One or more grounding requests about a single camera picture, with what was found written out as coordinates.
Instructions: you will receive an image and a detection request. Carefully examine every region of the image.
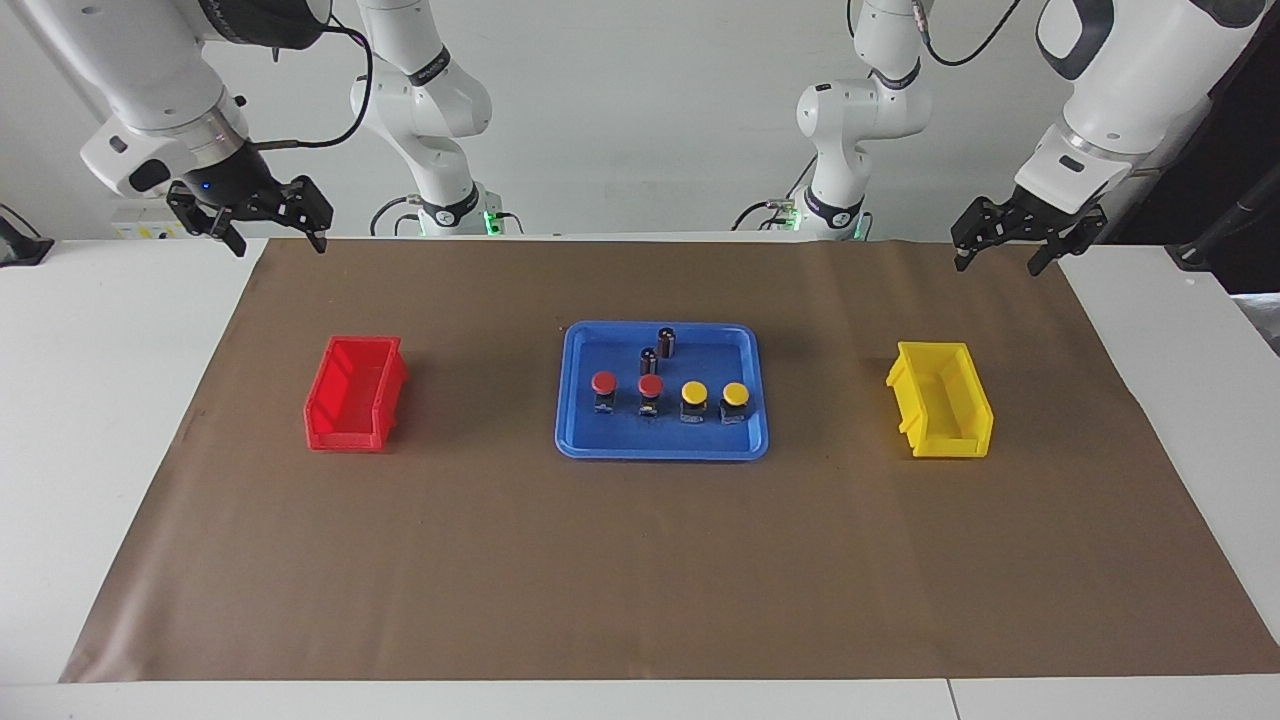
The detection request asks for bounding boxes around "yellow plastic bin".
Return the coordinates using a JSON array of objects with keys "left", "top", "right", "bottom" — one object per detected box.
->
[{"left": 885, "top": 341, "right": 995, "bottom": 459}]

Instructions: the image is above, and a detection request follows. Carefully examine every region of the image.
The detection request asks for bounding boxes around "red plastic bin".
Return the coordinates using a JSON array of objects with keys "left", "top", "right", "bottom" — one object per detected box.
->
[{"left": 304, "top": 335, "right": 410, "bottom": 453}]

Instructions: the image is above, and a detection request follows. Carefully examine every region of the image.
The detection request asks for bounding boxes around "black stand leg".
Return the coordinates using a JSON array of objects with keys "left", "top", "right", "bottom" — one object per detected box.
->
[{"left": 1165, "top": 165, "right": 1280, "bottom": 271}]

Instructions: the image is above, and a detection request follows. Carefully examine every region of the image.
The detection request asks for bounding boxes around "black clamp foot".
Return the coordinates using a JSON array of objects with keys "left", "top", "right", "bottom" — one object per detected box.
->
[{"left": 0, "top": 204, "right": 54, "bottom": 269}]

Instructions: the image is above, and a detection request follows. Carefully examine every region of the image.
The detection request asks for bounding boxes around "grey metal object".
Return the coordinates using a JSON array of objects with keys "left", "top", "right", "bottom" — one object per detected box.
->
[{"left": 1233, "top": 293, "right": 1280, "bottom": 356}]

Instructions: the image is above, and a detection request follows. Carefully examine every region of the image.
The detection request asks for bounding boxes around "blue plastic tray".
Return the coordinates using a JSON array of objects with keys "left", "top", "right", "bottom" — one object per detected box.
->
[{"left": 555, "top": 321, "right": 770, "bottom": 461}]

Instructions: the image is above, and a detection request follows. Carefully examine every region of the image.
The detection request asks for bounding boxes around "brown paper mat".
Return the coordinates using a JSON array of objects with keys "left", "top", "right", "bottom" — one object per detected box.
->
[{"left": 60, "top": 238, "right": 1280, "bottom": 684}]

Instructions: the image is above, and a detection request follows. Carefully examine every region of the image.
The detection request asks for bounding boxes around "black right base cable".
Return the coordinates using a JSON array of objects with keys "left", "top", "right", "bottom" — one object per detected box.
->
[{"left": 369, "top": 195, "right": 419, "bottom": 237}]

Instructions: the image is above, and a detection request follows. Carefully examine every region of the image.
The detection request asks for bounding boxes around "black base cable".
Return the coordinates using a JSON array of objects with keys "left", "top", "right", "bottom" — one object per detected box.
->
[
  {"left": 733, "top": 155, "right": 816, "bottom": 233},
  {"left": 369, "top": 195, "right": 419, "bottom": 237}
]

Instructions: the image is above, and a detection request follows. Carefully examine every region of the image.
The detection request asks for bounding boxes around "white wall socket strip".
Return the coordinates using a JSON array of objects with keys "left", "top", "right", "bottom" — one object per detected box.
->
[{"left": 110, "top": 198, "right": 189, "bottom": 241}]

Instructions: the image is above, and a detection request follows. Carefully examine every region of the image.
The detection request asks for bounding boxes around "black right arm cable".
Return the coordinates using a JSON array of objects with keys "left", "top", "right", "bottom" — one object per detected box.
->
[{"left": 245, "top": 20, "right": 374, "bottom": 151}]

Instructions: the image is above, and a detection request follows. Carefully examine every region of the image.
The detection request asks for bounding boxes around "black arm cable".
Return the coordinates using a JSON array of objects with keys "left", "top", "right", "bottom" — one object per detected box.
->
[
  {"left": 915, "top": 0, "right": 1023, "bottom": 68},
  {"left": 245, "top": 20, "right": 374, "bottom": 151}
]

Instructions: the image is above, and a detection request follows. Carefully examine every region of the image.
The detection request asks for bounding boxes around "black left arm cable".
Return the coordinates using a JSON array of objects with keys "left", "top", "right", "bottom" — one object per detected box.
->
[{"left": 915, "top": 0, "right": 1023, "bottom": 68}]

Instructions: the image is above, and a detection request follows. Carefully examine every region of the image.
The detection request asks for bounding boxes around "black left base cable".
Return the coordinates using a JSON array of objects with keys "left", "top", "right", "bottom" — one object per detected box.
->
[{"left": 733, "top": 155, "right": 816, "bottom": 233}]

